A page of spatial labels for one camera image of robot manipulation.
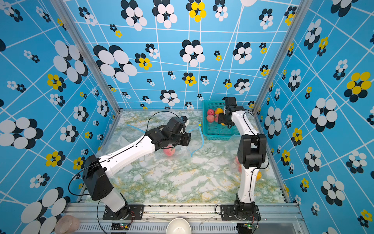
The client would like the clear zip-top bag blue zipper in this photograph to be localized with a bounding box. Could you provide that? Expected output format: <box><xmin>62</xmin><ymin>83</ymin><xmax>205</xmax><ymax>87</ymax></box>
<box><xmin>237</xmin><ymin>134</ymin><xmax>266</xmax><ymax>185</ymax></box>

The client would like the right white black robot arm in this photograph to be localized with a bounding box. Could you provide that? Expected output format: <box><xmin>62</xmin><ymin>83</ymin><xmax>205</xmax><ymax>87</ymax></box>
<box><xmin>218</xmin><ymin>105</ymin><xmax>266</xmax><ymax>220</ymax></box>

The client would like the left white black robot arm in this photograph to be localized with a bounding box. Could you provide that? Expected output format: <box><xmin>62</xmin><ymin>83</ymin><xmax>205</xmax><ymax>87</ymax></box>
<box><xmin>82</xmin><ymin>128</ymin><xmax>191</xmax><ymax>219</ymax></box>

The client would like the yellow peach in basket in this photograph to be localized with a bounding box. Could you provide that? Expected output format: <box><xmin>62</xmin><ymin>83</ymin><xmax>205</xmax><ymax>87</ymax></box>
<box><xmin>215</xmin><ymin>108</ymin><xmax>224</xmax><ymax>115</ymax></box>

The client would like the pink peach in basket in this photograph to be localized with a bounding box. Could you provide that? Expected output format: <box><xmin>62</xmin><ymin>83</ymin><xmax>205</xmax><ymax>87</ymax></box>
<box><xmin>206</xmin><ymin>115</ymin><xmax>215</xmax><ymax>123</ymax></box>

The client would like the teal plastic basket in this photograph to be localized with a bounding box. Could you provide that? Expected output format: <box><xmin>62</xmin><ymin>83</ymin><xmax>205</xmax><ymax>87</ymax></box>
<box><xmin>202</xmin><ymin>100</ymin><xmax>240</xmax><ymax>140</ymax></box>

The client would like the white bowl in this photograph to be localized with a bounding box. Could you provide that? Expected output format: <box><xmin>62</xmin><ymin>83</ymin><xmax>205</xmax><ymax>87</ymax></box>
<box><xmin>166</xmin><ymin>217</ymin><xmax>192</xmax><ymax>234</ymax></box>

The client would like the pink translucent object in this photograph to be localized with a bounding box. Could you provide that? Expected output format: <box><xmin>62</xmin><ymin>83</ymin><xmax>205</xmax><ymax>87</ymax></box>
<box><xmin>55</xmin><ymin>215</ymin><xmax>81</xmax><ymax>234</ymax></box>

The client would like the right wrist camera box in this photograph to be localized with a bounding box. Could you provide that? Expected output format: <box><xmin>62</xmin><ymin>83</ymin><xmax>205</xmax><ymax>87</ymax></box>
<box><xmin>223</xmin><ymin>97</ymin><xmax>237</xmax><ymax>109</ymax></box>

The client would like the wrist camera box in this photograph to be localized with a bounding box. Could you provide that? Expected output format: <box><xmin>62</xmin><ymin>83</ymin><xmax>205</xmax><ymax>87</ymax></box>
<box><xmin>223</xmin><ymin>97</ymin><xmax>237</xmax><ymax>109</ymax></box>
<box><xmin>162</xmin><ymin>116</ymin><xmax>189</xmax><ymax>138</ymax></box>

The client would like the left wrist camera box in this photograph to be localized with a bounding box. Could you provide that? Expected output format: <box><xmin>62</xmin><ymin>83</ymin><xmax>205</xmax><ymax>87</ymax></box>
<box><xmin>162</xmin><ymin>116</ymin><xmax>189</xmax><ymax>138</ymax></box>

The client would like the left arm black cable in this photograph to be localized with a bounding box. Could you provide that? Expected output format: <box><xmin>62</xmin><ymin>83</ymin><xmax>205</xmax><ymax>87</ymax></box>
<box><xmin>144</xmin><ymin>111</ymin><xmax>180</xmax><ymax>138</ymax></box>

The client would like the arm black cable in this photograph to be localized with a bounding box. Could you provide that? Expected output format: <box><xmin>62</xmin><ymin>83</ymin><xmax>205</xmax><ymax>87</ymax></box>
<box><xmin>144</xmin><ymin>111</ymin><xmax>180</xmax><ymax>138</ymax></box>
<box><xmin>239</xmin><ymin>111</ymin><xmax>271</xmax><ymax>170</ymax></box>

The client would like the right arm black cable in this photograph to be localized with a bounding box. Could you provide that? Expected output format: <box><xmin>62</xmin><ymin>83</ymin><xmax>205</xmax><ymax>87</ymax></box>
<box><xmin>239</xmin><ymin>111</ymin><xmax>271</xmax><ymax>170</ymax></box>

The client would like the aluminium front rail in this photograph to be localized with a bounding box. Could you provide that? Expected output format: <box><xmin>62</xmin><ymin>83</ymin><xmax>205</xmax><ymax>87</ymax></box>
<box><xmin>64</xmin><ymin>203</ymin><xmax>309</xmax><ymax>234</ymax></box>

